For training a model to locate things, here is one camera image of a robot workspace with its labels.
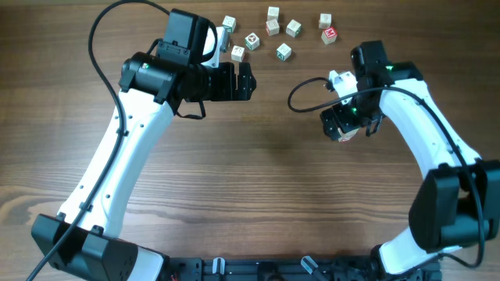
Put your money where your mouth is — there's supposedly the red-edged plain wooden block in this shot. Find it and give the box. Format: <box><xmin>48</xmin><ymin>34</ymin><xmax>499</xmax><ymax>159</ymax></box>
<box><xmin>337</xmin><ymin>129</ymin><xmax>358</xmax><ymax>143</ymax></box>

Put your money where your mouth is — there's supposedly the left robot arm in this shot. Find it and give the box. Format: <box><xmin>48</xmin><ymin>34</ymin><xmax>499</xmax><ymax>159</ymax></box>
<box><xmin>31</xmin><ymin>9</ymin><xmax>256</xmax><ymax>280</ymax></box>

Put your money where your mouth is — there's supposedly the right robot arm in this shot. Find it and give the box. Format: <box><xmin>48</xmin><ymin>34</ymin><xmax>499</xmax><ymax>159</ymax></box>
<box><xmin>320</xmin><ymin>41</ymin><xmax>499</xmax><ymax>279</ymax></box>

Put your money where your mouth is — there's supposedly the plain block beside yellow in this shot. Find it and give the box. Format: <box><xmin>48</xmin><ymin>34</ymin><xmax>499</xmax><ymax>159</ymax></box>
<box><xmin>230</xmin><ymin>45</ymin><xmax>245</xmax><ymax>62</ymax></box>

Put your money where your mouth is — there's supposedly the green picture wooden block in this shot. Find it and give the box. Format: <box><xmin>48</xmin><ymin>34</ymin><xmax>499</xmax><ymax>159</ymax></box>
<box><xmin>245</xmin><ymin>33</ymin><xmax>260</xmax><ymax>51</ymax></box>

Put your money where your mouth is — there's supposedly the green A wooden block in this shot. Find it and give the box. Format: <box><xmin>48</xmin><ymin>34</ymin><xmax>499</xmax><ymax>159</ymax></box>
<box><xmin>277</xmin><ymin>43</ymin><xmax>292</xmax><ymax>62</ymax></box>

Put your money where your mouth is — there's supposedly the green-edged upper left block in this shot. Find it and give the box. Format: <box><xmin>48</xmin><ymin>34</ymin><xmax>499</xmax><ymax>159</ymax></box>
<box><xmin>222</xmin><ymin>16</ymin><xmax>237</xmax><ymax>34</ymax></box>

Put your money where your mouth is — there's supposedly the green-edged block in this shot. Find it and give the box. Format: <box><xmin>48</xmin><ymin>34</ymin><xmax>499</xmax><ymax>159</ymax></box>
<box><xmin>222</xmin><ymin>16</ymin><xmax>237</xmax><ymax>34</ymax></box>
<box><xmin>286</xmin><ymin>20</ymin><xmax>302</xmax><ymax>37</ymax></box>

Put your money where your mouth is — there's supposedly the red-edged centre block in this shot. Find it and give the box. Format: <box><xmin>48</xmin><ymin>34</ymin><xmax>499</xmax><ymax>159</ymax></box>
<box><xmin>266</xmin><ymin>19</ymin><xmax>280</xmax><ymax>36</ymax></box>

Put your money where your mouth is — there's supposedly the green-edged centre right block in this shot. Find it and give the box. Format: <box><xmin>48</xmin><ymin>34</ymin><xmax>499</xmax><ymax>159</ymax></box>
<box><xmin>286</xmin><ymin>20</ymin><xmax>302</xmax><ymax>37</ymax></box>

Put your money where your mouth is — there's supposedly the top centre plain block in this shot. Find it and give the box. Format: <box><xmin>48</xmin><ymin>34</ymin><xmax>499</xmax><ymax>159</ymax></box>
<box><xmin>267</xmin><ymin>6</ymin><xmax>280</xmax><ymax>21</ymax></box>

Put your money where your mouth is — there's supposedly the red M wooden block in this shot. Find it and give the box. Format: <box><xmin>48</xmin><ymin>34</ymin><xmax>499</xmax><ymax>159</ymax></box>
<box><xmin>321</xmin><ymin>27</ymin><xmax>338</xmax><ymax>44</ymax></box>

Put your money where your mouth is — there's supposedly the plain block above M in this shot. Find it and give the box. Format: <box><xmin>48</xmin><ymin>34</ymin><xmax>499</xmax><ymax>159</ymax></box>
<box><xmin>319</xmin><ymin>13</ymin><xmax>332</xmax><ymax>30</ymax></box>

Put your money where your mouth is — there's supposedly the right black cable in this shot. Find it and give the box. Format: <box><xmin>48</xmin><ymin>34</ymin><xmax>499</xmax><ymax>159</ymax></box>
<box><xmin>287</xmin><ymin>76</ymin><xmax>487</xmax><ymax>269</ymax></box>

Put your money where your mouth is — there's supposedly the black cable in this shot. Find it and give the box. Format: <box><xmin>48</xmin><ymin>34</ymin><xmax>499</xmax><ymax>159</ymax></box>
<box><xmin>287</xmin><ymin>76</ymin><xmax>487</xmax><ymax>269</ymax></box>
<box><xmin>25</xmin><ymin>0</ymin><xmax>173</xmax><ymax>281</ymax></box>

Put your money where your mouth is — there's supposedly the left black cable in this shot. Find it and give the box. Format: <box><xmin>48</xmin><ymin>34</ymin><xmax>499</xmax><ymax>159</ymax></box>
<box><xmin>25</xmin><ymin>0</ymin><xmax>173</xmax><ymax>281</ymax></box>

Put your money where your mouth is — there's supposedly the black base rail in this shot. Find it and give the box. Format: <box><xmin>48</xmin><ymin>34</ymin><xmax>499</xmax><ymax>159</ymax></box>
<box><xmin>158</xmin><ymin>256</ymin><xmax>442</xmax><ymax>281</ymax></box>

